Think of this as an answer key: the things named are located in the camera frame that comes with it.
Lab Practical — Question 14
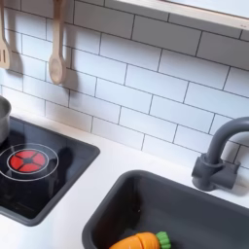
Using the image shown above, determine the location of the dark grey tap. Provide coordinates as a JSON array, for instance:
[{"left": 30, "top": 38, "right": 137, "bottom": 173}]
[{"left": 191, "top": 116, "right": 249, "bottom": 193}]

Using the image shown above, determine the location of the orange toy carrot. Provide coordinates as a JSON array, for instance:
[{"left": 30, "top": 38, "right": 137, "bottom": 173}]
[{"left": 108, "top": 231, "right": 172, "bottom": 249}]

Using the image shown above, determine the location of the dark grey sink basin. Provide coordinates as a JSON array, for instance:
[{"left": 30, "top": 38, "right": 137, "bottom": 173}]
[{"left": 82, "top": 169, "right": 249, "bottom": 249}]

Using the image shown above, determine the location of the wooden shelf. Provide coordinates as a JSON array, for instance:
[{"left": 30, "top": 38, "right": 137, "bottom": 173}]
[{"left": 113, "top": 0, "right": 249, "bottom": 32}]

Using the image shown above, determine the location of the black toy stove top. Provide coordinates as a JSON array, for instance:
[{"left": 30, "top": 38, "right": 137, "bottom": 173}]
[{"left": 0, "top": 116, "right": 101, "bottom": 228}]

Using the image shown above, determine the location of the wooden spoon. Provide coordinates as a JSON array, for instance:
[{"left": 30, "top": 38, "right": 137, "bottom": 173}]
[{"left": 48, "top": 0, "right": 68, "bottom": 86}]

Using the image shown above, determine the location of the wooden slotted spatula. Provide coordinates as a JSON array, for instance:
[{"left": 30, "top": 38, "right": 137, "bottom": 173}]
[{"left": 0, "top": 0, "right": 12, "bottom": 70}]

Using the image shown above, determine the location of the steel pot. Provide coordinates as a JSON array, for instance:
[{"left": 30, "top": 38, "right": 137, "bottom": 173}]
[{"left": 0, "top": 95, "right": 13, "bottom": 146}]

